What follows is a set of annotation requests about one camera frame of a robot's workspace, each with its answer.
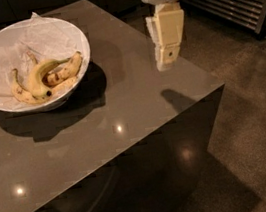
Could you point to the white bowl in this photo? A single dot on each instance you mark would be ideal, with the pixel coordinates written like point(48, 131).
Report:
point(69, 30)

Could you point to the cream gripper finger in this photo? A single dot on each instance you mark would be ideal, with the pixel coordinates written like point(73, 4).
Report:
point(166, 30)

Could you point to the spotted banana right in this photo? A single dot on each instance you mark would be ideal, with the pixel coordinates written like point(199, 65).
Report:
point(70, 69)

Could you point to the spotted banana left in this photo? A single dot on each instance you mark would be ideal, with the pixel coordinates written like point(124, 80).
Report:
point(20, 93)

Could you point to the white paper liner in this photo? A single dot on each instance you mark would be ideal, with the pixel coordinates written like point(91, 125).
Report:
point(44, 38)

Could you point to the spotted banana bottom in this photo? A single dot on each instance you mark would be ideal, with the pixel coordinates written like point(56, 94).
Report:
point(64, 86)

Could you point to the yellow green banana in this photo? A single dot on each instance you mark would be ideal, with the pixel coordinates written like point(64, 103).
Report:
point(35, 83)

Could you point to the spotted banana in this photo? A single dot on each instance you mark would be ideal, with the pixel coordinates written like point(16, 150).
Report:
point(70, 69)
point(64, 86)
point(20, 93)

